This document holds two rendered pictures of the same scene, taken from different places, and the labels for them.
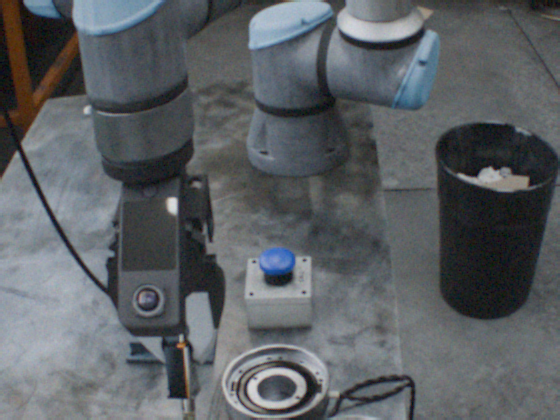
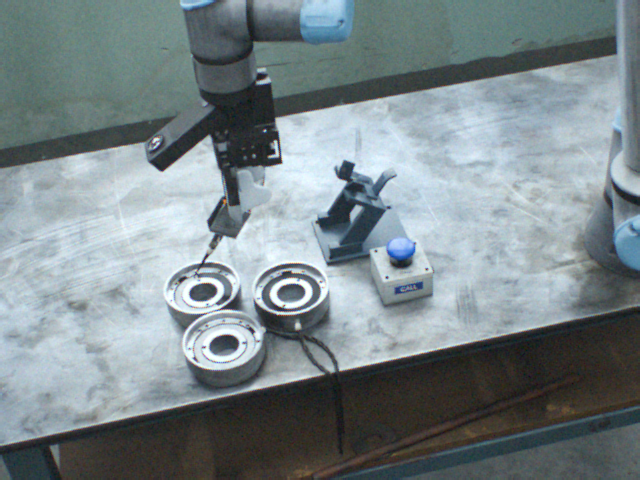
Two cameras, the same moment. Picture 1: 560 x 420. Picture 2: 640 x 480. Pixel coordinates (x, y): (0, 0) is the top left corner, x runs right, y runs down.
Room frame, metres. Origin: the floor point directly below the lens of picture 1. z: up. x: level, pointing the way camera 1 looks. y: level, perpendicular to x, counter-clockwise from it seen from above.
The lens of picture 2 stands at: (0.36, -0.95, 1.76)
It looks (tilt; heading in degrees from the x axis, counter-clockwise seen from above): 41 degrees down; 76
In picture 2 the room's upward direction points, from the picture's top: 5 degrees counter-clockwise
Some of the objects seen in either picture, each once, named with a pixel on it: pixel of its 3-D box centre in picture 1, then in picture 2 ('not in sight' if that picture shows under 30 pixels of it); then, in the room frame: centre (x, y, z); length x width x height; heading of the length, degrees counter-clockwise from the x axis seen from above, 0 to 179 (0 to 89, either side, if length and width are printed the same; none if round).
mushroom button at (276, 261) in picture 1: (278, 273); (401, 257); (0.70, 0.01, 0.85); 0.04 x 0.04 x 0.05
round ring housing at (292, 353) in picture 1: (277, 393); (291, 297); (0.54, 0.02, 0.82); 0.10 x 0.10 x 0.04
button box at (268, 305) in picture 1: (280, 288); (405, 270); (0.71, 0.01, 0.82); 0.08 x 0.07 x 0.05; 176
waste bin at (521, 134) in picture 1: (493, 224); not in sight; (1.61, -0.54, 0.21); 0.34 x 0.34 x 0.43
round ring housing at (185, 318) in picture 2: not in sight; (204, 296); (0.43, 0.06, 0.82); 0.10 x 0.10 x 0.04
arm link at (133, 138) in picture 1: (137, 117); (224, 64); (0.51, 0.10, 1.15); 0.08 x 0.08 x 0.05
